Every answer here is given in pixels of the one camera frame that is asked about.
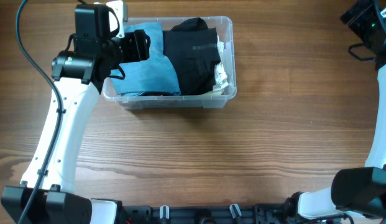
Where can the white printed t-shirt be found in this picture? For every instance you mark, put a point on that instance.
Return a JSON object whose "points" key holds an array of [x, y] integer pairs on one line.
{"points": [[220, 75]]}

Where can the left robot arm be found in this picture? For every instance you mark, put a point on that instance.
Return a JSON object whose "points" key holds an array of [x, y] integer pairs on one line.
{"points": [[46, 193]]}

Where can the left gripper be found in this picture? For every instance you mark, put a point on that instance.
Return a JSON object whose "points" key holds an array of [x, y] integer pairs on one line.
{"points": [[139, 48]]}

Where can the blue jeans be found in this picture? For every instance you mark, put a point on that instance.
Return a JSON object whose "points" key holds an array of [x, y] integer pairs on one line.
{"points": [[156, 75]]}

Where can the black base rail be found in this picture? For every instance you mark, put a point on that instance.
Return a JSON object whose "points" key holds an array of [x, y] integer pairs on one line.
{"points": [[257, 214]]}

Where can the clear plastic storage container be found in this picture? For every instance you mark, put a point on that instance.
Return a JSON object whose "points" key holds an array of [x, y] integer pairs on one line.
{"points": [[224, 28]]}

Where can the black garment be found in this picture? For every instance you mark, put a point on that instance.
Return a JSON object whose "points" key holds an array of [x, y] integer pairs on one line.
{"points": [[192, 48]]}

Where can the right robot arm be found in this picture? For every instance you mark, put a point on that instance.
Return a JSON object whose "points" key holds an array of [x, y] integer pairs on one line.
{"points": [[356, 192]]}

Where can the cream cloth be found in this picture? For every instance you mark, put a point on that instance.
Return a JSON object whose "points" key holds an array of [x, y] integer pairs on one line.
{"points": [[214, 93]]}

